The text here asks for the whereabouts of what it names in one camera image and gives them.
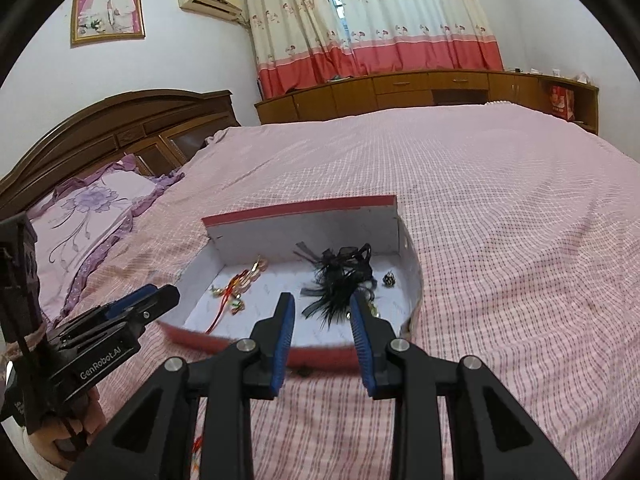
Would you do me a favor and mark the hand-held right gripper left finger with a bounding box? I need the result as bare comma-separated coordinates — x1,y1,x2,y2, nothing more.
65,291,296,480

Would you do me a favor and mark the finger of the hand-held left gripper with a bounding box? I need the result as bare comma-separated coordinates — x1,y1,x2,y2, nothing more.
127,284,181,329
102,284,161,319

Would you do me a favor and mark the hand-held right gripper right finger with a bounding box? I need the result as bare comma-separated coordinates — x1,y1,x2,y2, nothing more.
349,290,571,480

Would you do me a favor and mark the black feather hair accessory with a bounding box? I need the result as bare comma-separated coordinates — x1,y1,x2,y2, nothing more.
294,242,378,332

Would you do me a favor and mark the gold hair clip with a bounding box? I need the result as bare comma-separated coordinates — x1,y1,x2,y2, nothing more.
245,255,268,283

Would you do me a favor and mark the red cardboard box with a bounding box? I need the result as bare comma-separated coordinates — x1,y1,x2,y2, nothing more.
157,194,425,375

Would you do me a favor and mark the person's left forearm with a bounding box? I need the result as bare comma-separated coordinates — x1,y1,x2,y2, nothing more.
20,440,68,476

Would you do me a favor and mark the person's left hand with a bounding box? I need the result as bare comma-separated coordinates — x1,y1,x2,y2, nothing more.
27,385,107,467

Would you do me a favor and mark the purple floral pillow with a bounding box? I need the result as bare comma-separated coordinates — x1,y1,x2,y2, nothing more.
27,154,187,323

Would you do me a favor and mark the dark wooden headboard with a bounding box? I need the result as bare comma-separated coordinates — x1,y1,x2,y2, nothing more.
0,89,242,221

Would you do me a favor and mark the pink checked bedspread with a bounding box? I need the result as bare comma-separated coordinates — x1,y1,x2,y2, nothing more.
40,100,640,480

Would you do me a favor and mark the long wooden cabinet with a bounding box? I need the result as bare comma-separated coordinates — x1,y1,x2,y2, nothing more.
254,70,600,136

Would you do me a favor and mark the cream and red curtain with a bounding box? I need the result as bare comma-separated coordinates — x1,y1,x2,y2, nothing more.
330,0,503,73
244,0,358,100

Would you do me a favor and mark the white air conditioner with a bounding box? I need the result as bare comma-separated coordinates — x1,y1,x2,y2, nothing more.
176,0,246,23

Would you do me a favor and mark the red gift bag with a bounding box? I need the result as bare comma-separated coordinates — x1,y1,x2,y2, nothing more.
549,84,576,121

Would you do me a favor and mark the framed wall photo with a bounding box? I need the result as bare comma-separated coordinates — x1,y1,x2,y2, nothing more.
70,0,147,46

